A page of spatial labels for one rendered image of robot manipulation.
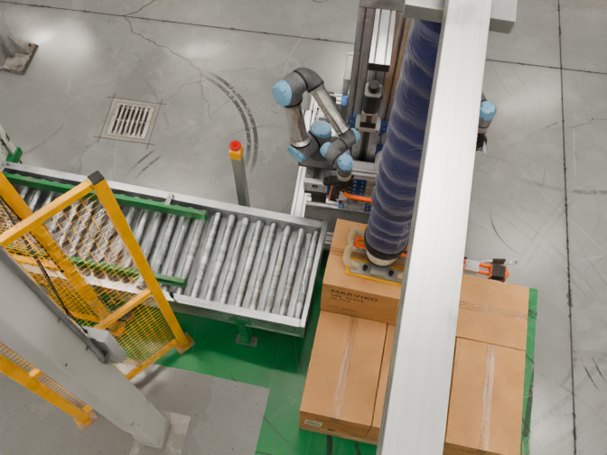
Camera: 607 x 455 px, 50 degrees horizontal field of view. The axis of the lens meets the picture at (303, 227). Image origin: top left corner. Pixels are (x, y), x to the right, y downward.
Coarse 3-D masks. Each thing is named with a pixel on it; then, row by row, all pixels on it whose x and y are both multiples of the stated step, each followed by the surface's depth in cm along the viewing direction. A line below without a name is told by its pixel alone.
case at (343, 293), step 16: (336, 224) 363; (352, 224) 363; (336, 240) 359; (336, 256) 354; (352, 256) 354; (336, 272) 350; (336, 288) 350; (352, 288) 346; (368, 288) 346; (384, 288) 346; (400, 288) 346; (336, 304) 371; (352, 304) 366; (368, 304) 360; (384, 304) 355; (384, 320) 377
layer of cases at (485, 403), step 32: (480, 288) 390; (512, 288) 390; (320, 320) 379; (352, 320) 380; (480, 320) 380; (512, 320) 380; (320, 352) 371; (352, 352) 371; (384, 352) 371; (480, 352) 372; (512, 352) 372; (320, 384) 363; (352, 384) 363; (384, 384) 363; (480, 384) 364; (512, 384) 364; (320, 416) 358; (352, 416) 355; (448, 416) 356; (480, 416) 356; (512, 416) 356; (448, 448) 362; (480, 448) 348; (512, 448) 348
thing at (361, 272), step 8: (360, 264) 349; (368, 264) 349; (352, 272) 347; (360, 272) 347; (368, 272) 347; (392, 272) 345; (376, 280) 346; (384, 280) 346; (392, 280) 345; (400, 280) 345
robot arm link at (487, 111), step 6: (486, 102) 286; (480, 108) 286; (486, 108) 285; (492, 108) 285; (480, 114) 287; (486, 114) 285; (492, 114) 285; (480, 120) 290; (486, 120) 288; (480, 126) 293; (486, 126) 293
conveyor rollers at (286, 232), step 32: (64, 224) 406; (128, 224) 407; (160, 224) 408; (256, 224) 408; (96, 256) 397; (128, 256) 396; (160, 256) 396; (192, 256) 397; (224, 256) 399; (192, 288) 388; (224, 288) 388; (256, 288) 388; (288, 288) 388
